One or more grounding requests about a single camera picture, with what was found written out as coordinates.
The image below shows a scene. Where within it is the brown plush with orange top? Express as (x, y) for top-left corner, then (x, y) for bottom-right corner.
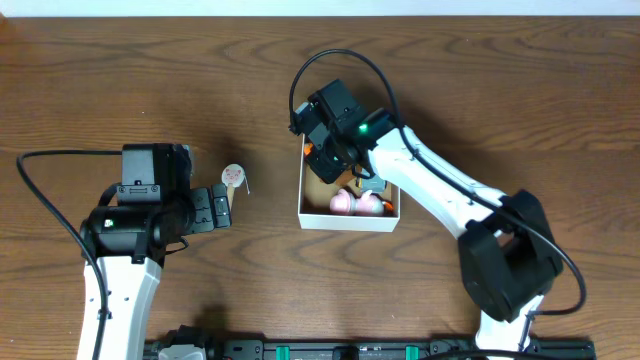
(303, 142), (354, 185)

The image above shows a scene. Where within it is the pink duck toy with hat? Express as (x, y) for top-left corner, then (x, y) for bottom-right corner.
(329, 189), (394, 217)

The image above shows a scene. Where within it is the yellow grey toy truck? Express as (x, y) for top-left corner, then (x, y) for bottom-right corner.
(356, 175), (387, 194)

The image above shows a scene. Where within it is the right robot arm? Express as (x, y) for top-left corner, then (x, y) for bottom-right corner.
(291, 80), (563, 352)

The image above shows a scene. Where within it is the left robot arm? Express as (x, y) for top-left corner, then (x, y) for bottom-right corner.
(77, 144), (232, 359)

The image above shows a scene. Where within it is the white cardboard box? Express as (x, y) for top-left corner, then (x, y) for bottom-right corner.
(297, 136), (401, 232)

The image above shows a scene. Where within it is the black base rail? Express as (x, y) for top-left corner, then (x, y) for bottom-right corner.
(144, 324), (596, 360)

